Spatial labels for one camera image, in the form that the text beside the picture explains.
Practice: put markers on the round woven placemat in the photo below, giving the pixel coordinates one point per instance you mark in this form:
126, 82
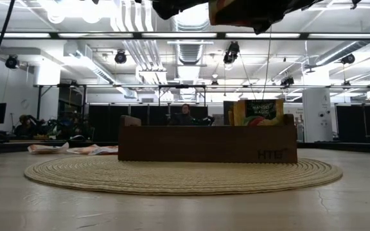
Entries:
172, 176

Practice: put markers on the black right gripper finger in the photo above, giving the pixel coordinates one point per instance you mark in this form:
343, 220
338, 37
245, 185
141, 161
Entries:
278, 11
178, 8

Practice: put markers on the white column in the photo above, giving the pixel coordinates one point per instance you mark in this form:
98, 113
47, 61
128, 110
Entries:
316, 128

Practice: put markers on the white air duct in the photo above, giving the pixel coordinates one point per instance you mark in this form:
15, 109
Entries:
90, 67

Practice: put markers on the yellow mango tea packet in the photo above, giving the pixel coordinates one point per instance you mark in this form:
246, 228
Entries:
234, 115

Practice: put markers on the green mango snack packet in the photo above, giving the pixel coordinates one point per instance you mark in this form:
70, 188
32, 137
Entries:
262, 110

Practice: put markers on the wooden tea box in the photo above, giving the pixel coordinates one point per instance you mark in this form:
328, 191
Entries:
204, 144

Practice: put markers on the silver ventilation duct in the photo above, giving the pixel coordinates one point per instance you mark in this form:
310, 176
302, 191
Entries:
189, 54

